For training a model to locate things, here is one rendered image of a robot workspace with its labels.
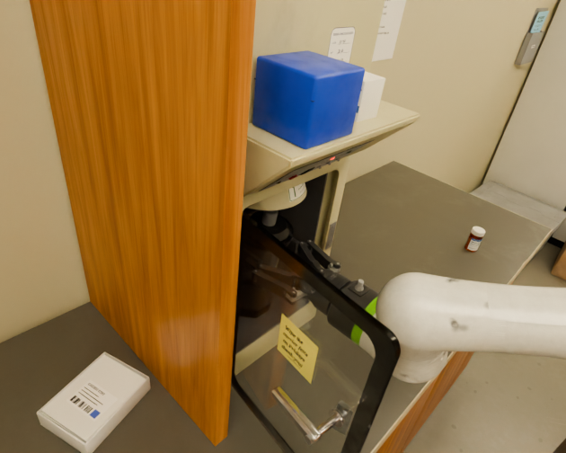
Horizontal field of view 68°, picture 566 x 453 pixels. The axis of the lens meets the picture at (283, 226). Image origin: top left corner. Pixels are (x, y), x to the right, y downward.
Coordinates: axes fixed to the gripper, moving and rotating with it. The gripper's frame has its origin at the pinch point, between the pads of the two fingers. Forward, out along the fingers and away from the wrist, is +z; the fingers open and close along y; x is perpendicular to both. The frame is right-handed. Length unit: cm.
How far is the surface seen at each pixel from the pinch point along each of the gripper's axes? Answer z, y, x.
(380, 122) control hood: -16.7, -4.7, -31.3
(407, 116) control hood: -17.4, -11.5, -31.3
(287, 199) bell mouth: -4.5, 0.1, -13.6
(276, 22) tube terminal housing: -6.7, 9.6, -43.9
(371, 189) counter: 24, -86, 25
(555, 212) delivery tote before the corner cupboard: -22, -282, 86
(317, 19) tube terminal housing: -6.6, 1.4, -44.0
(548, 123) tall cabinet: 10, -294, 32
